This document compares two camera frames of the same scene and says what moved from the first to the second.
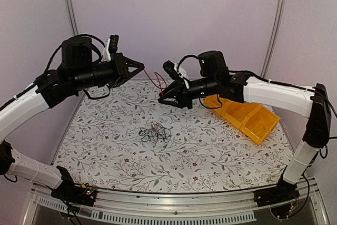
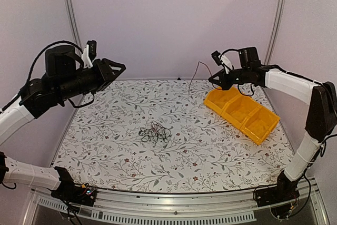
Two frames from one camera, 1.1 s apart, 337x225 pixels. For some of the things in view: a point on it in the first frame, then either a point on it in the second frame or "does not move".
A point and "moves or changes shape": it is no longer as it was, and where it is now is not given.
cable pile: x=157 y=131 does not move
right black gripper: x=181 y=95 to x=224 y=82
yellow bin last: x=259 y=124 does not move
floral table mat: x=123 y=138 does not move
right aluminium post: x=277 y=24 does not move
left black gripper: x=121 y=62 to x=105 y=72
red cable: x=160 y=87 moves or changes shape
